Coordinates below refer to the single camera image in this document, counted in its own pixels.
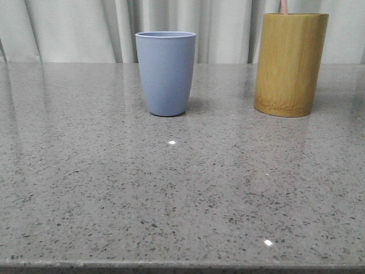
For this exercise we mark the blue plastic cup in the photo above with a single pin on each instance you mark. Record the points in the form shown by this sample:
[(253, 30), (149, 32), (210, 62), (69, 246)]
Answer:
[(166, 61)]

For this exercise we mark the bamboo cylinder holder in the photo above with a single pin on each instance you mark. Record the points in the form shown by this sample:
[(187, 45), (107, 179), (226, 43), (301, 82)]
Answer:
[(289, 61)]

